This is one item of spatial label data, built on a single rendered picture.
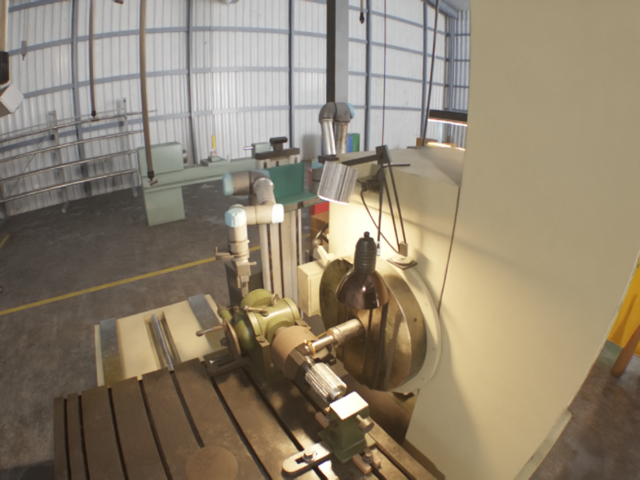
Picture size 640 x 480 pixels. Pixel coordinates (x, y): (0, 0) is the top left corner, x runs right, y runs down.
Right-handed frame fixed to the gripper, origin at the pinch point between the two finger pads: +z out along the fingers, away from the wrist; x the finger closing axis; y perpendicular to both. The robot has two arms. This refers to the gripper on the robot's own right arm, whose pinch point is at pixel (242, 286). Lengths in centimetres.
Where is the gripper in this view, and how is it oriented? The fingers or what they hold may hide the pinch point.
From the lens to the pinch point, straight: 135.1
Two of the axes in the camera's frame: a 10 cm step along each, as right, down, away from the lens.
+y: 9.1, -1.6, 3.8
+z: 0.0, 9.2, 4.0
